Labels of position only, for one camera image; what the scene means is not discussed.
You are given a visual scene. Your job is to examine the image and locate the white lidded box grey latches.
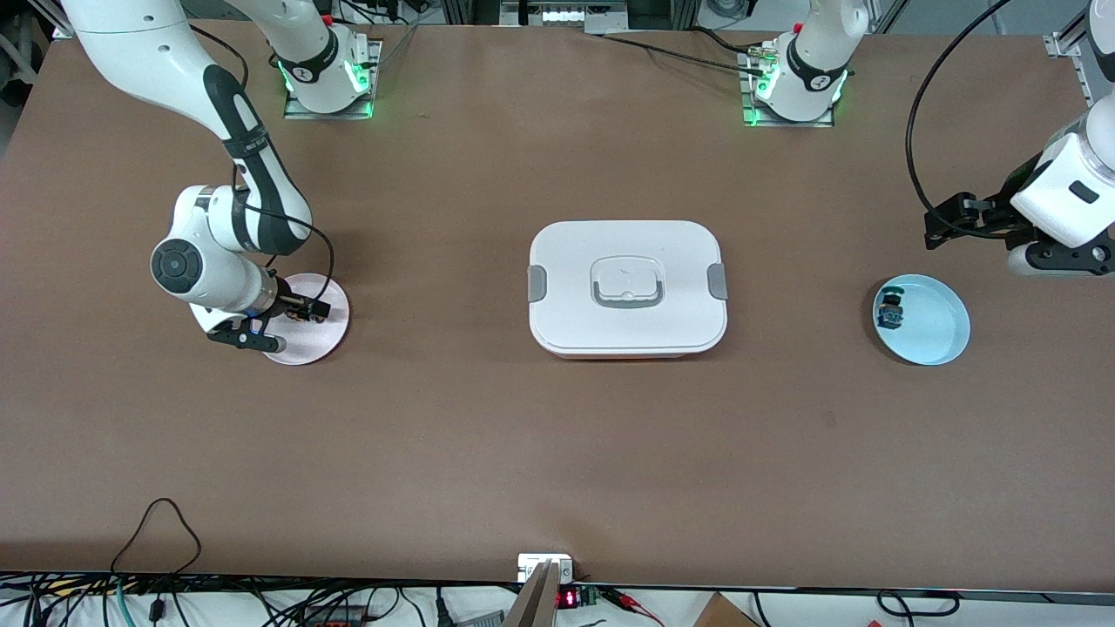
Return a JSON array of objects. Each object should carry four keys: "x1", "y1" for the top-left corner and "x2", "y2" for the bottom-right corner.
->
[{"x1": 527, "y1": 219, "x2": 729, "y2": 361}]

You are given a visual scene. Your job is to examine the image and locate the brown cardboard box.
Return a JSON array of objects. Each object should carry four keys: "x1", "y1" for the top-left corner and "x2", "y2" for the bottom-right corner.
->
[{"x1": 693, "y1": 592, "x2": 761, "y2": 627}]

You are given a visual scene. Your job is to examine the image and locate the pink round plate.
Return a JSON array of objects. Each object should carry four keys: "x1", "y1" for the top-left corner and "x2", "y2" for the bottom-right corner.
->
[{"x1": 260, "y1": 273, "x2": 351, "y2": 366}]

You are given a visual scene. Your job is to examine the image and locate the light blue round plate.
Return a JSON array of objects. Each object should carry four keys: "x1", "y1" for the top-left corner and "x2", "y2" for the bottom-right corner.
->
[{"x1": 873, "y1": 274, "x2": 971, "y2": 367}]

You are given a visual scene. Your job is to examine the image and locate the aluminium profile bar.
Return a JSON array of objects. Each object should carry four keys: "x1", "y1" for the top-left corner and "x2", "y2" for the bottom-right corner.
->
[{"x1": 503, "y1": 560, "x2": 561, "y2": 627}]

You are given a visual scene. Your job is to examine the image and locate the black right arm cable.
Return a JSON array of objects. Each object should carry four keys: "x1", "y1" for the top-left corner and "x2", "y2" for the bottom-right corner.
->
[{"x1": 187, "y1": 24, "x2": 337, "y2": 301}]

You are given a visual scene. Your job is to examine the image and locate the blue push-button switch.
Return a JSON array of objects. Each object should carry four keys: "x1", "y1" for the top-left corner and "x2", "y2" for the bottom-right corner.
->
[{"x1": 877, "y1": 286, "x2": 908, "y2": 333}]

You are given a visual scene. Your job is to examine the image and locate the aluminium frame rail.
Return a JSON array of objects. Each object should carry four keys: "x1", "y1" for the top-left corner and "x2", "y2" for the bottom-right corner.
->
[{"x1": 1044, "y1": 0, "x2": 1115, "y2": 130}]

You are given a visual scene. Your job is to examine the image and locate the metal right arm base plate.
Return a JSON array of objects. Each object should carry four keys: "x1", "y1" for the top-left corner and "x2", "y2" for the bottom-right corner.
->
[{"x1": 283, "y1": 38, "x2": 384, "y2": 121}]

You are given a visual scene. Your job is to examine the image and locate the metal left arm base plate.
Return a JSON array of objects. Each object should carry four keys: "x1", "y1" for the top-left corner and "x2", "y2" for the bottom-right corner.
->
[{"x1": 738, "y1": 48, "x2": 835, "y2": 129}]

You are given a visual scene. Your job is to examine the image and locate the black looped cable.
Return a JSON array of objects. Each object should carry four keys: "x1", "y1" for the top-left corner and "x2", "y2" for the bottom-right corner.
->
[{"x1": 111, "y1": 498, "x2": 203, "y2": 577}]

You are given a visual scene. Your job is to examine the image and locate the small white bracket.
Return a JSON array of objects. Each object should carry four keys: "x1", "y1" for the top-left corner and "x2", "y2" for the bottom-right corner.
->
[{"x1": 517, "y1": 554, "x2": 575, "y2": 583}]

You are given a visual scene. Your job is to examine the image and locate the black cable to arm base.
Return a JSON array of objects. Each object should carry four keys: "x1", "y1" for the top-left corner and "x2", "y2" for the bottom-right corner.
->
[{"x1": 585, "y1": 26, "x2": 778, "y2": 78}]

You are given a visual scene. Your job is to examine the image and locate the black oval cable loop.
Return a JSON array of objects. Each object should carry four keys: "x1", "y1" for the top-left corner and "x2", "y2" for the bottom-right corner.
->
[{"x1": 875, "y1": 590, "x2": 962, "y2": 618}]

